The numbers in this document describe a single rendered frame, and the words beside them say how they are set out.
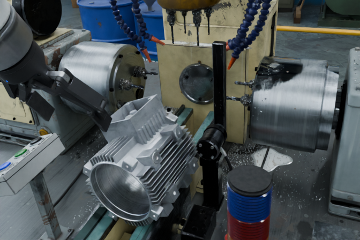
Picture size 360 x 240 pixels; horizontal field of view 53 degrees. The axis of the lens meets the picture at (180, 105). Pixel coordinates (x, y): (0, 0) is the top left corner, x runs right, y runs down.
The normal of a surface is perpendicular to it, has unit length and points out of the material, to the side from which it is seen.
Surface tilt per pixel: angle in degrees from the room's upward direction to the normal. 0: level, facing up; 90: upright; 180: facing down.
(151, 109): 67
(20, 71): 111
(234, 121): 90
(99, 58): 32
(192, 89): 90
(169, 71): 90
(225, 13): 90
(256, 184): 0
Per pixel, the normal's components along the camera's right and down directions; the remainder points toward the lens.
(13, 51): 0.74, 0.45
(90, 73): -0.34, -0.12
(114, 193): 0.55, -0.53
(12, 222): -0.07, -0.87
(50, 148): 0.83, -0.20
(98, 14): -0.26, 0.56
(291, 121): -0.38, 0.33
